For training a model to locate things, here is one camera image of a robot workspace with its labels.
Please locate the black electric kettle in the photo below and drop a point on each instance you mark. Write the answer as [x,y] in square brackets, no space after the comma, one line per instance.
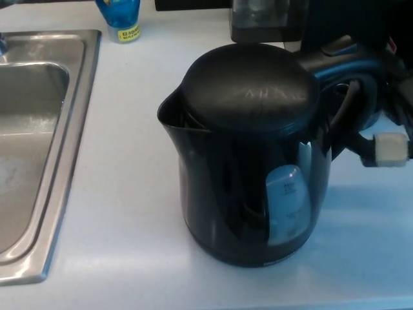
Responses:
[242,161]

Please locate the blue dish soap bottle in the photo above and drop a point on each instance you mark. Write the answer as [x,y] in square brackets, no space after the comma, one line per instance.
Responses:
[119,19]

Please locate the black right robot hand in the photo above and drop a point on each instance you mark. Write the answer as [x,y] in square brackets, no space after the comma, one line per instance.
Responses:
[401,97]

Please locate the stainless steel sink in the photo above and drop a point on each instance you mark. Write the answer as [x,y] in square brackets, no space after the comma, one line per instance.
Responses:
[32,129]

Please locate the black box-shaped object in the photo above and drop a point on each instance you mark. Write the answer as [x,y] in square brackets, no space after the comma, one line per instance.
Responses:
[193,4]

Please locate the black coffee maker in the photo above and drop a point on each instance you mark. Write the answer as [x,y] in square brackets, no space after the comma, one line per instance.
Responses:
[258,34]

